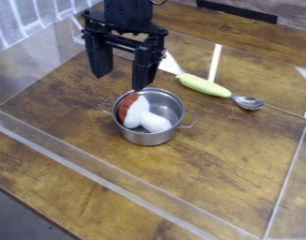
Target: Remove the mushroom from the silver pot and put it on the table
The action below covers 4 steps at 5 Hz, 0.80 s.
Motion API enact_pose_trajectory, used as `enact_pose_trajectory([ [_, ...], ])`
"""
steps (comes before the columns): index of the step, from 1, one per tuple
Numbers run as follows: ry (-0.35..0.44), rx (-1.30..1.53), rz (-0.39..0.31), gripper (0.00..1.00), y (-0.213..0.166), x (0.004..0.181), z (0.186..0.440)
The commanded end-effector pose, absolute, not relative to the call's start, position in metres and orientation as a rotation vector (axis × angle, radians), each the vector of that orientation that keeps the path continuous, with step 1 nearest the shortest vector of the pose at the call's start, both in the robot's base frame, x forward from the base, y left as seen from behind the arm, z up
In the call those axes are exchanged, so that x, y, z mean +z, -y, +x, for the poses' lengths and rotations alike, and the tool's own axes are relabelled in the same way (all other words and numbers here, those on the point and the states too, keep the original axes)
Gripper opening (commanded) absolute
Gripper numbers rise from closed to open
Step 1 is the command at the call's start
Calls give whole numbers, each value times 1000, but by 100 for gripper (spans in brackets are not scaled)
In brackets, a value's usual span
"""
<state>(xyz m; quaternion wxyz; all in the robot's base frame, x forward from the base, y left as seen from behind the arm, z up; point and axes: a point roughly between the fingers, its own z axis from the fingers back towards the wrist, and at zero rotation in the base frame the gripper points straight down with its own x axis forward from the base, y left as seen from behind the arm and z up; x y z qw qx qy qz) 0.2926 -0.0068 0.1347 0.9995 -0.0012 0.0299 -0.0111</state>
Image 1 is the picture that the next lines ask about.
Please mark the silver metal pot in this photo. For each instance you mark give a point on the silver metal pot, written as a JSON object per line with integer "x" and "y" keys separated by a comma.
{"x": 166, "y": 105}

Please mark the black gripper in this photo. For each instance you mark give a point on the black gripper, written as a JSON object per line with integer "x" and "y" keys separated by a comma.
{"x": 123, "y": 26}

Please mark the clear acrylic enclosure panel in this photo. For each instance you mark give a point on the clear acrylic enclosure panel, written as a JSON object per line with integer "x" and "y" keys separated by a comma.
{"x": 225, "y": 181}

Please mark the black bar on table edge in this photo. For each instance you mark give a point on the black bar on table edge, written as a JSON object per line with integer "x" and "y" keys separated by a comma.
{"x": 238, "y": 11}

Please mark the red and white plush mushroom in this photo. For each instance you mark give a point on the red and white plush mushroom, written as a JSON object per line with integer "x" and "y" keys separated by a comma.
{"x": 134, "y": 113}

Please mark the green handled metal spoon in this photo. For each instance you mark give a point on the green handled metal spoon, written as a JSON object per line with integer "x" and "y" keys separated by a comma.
{"x": 210, "y": 88}

